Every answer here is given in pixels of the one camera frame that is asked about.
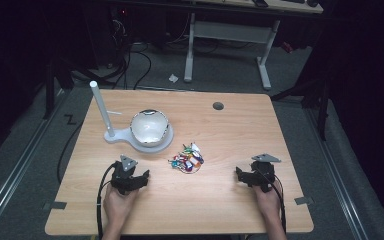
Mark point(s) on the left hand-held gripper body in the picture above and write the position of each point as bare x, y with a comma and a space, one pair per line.
124, 173

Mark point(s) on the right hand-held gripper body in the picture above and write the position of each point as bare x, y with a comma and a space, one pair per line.
263, 173

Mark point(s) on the person's right hand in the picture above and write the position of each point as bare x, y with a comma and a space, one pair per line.
267, 201

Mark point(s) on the person's left hand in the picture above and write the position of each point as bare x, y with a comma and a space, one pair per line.
118, 205

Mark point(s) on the white stand with pole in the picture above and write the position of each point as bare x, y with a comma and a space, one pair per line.
123, 135

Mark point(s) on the bunch of colourful key tags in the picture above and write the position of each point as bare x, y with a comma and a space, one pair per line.
187, 160

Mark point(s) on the grey tape strip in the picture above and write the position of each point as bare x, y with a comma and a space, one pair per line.
303, 200
56, 205

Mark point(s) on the black stand leg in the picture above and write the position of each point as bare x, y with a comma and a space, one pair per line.
320, 103
50, 90

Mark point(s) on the crumpled white paper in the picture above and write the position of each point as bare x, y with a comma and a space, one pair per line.
173, 78

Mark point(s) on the small red object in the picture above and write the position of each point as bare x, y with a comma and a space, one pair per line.
287, 47

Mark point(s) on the light wooden desk top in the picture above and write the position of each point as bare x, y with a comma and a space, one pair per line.
280, 5

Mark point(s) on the black computer mouse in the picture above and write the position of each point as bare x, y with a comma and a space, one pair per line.
312, 3

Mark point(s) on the metal floor rail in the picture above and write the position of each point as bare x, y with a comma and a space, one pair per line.
336, 173
10, 176

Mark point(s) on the white metal desk frame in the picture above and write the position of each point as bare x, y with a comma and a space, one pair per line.
228, 33

